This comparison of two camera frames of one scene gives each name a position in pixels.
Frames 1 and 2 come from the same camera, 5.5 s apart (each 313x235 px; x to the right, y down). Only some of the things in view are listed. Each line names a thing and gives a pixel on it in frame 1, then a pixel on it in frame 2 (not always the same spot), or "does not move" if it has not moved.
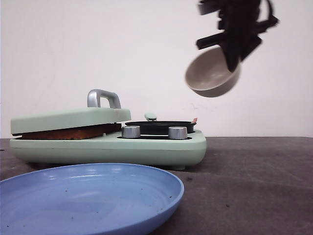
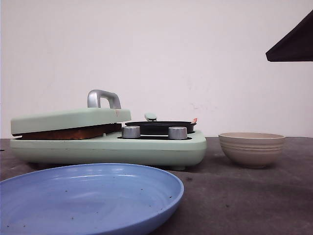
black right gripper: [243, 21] to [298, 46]
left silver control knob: [131, 131] does not move
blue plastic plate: [97, 199] does not move
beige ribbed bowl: [209, 74] to [252, 150]
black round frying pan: [161, 127] does not move
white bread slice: [71, 133] does not move
